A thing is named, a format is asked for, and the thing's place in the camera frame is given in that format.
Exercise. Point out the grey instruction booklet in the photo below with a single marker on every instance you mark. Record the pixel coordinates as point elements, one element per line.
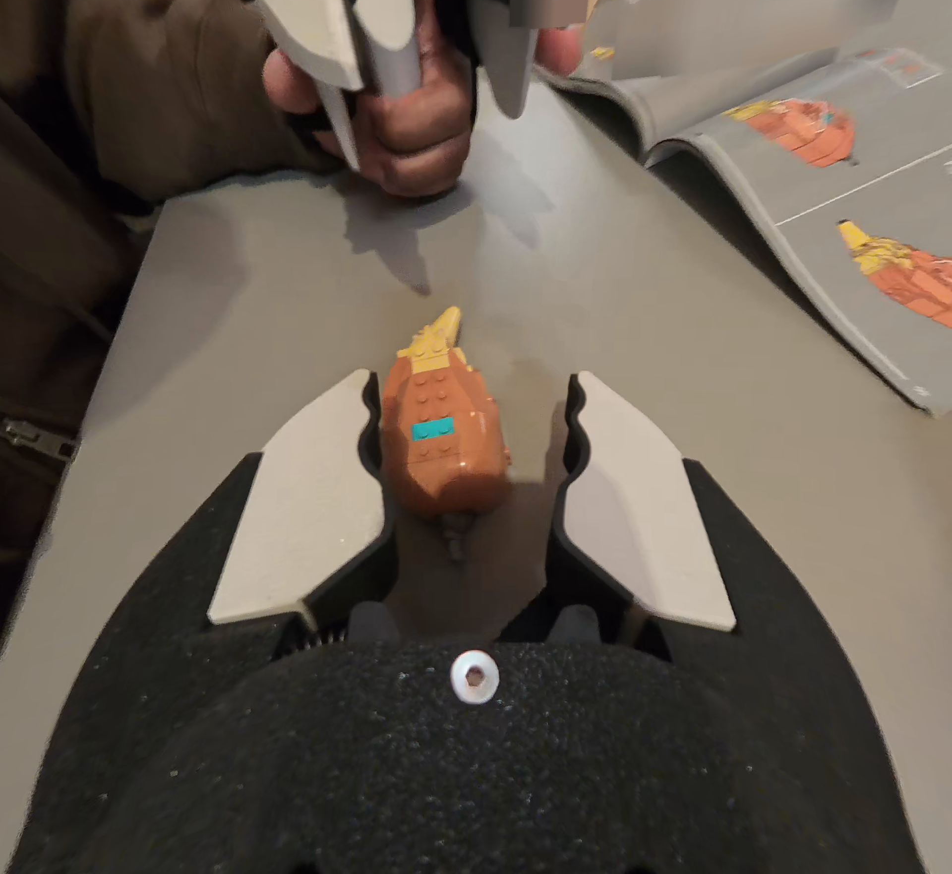
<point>818,219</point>

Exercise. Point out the orange brick-built toy limb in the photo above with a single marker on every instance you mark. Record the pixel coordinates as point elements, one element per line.
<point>439,457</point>

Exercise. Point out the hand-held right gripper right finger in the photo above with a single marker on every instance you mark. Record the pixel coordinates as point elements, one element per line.
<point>639,524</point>

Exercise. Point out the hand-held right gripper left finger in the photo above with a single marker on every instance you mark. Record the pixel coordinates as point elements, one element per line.
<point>312,509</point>

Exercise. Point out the grey desk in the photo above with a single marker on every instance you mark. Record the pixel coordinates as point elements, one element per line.
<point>260,293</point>

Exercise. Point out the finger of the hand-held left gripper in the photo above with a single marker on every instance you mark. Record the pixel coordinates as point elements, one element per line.
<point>390,33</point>
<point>305,3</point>

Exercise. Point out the person's left hand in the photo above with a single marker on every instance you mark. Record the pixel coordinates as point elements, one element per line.
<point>416,137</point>

